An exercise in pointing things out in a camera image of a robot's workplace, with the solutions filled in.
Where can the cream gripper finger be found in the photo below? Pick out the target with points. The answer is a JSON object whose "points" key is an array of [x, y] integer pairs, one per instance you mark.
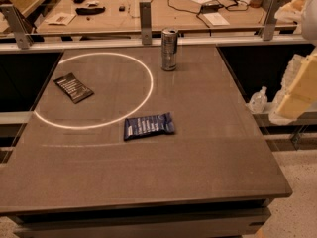
{"points": [[302, 92]]}

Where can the clear sanitizer bottle left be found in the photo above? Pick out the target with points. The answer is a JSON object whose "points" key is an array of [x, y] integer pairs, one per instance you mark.
{"points": [[258, 101]]}

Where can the silver redbull can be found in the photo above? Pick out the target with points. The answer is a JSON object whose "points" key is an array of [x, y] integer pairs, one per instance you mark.
{"points": [[169, 38]]}

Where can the blue snack bar wrapper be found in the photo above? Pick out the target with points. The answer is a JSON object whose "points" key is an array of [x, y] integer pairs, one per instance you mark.
{"points": [[141, 127]]}

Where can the white paper sheet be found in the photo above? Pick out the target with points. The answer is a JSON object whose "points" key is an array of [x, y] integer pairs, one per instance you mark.
{"points": [[216, 19]]}

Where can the metal rail bar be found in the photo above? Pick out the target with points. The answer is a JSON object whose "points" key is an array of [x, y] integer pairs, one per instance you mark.
{"points": [[44, 47]]}

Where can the middle metal bracket post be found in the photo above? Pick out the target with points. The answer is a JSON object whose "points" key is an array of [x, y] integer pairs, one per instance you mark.
{"points": [[146, 22]]}

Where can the left metal bracket post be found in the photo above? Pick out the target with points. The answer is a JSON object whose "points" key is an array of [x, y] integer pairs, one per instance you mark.
{"points": [[19, 26]]}

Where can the black rxbar chocolate wrapper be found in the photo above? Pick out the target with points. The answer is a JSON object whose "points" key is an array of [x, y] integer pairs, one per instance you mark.
{"points": [[73, 88]]}

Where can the wooden back desk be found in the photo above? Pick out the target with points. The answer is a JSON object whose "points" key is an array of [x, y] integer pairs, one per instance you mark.
{"points": [[183, 15]]}

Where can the white card on desk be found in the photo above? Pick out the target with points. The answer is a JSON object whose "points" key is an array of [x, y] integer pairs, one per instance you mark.
{"points": [[62, 19]]}

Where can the metal bracket post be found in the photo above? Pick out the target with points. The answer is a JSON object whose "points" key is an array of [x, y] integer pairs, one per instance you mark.
{"points": [[146, 22], [267, 31], [19, 26]]}

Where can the black oblong case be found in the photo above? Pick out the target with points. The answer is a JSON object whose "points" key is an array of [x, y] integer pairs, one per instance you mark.
{"points": [[90, 11]]}

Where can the right metal bracket post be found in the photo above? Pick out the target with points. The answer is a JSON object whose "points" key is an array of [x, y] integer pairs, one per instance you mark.
{"points": [[267, 31]]}

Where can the small black object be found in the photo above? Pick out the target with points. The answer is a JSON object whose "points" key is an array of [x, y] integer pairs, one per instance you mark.
{"points": [[122, 8]]}

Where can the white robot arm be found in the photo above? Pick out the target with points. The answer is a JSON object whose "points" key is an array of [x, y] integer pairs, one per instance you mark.
{"points": [[304, 12]]}

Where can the black power adapter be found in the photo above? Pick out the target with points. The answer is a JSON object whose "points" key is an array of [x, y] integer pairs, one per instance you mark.
{"points": [[209, 8]]}

